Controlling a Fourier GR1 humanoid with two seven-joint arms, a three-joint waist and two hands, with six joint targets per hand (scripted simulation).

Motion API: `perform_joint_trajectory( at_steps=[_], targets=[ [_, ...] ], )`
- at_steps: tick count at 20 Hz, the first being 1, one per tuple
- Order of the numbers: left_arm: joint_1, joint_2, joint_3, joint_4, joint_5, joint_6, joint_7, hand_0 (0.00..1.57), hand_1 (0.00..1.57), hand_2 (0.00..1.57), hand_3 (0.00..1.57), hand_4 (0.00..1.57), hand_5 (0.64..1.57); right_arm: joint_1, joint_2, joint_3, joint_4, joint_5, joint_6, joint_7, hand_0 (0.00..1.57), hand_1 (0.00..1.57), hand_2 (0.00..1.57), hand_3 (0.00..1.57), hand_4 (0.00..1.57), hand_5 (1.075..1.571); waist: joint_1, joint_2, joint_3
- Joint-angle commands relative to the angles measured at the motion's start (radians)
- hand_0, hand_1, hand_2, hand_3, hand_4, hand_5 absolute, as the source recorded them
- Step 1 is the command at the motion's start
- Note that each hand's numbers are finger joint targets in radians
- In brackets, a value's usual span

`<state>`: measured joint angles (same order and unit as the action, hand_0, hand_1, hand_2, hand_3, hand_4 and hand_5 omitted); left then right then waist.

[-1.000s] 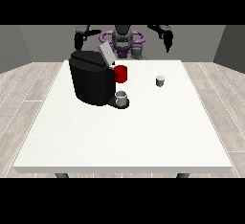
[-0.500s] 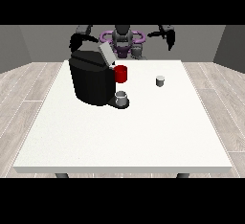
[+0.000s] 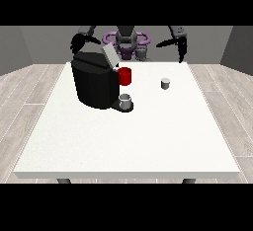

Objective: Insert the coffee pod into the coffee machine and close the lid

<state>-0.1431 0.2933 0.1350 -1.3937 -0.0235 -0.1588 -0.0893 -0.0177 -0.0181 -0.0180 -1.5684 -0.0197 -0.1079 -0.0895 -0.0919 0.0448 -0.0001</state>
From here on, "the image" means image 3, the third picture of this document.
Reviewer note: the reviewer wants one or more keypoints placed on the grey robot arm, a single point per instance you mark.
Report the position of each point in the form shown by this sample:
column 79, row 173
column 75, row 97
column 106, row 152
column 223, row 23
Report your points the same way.
column 85, row 29
column 178, row 31

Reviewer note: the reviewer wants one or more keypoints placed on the red pod holder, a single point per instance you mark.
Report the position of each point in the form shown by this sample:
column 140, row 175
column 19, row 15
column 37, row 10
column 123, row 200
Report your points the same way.
column 125, row 75

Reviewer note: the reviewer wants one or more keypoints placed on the black coffee machine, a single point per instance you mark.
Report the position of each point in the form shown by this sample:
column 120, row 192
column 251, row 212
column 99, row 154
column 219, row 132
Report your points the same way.
column 95, row 81

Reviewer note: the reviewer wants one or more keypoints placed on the small grey coffee pod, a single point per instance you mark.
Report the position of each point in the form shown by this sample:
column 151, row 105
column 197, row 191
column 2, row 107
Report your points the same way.
column 165, row 83

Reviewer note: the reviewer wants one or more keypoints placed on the pale grey machine lid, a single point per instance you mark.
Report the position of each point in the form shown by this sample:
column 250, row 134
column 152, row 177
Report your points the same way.
column 110, row 55

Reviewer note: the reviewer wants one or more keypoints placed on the small grey cup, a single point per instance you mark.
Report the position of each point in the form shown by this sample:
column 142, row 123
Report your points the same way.
column 125, row 101

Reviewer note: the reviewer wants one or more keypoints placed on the grey robot trunk purple rings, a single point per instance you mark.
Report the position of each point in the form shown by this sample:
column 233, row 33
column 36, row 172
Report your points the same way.
column 126, row 44

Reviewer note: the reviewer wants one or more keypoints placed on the dark table leg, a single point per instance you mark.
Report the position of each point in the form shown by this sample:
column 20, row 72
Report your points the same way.
column 64, row 181
column 189, row 181

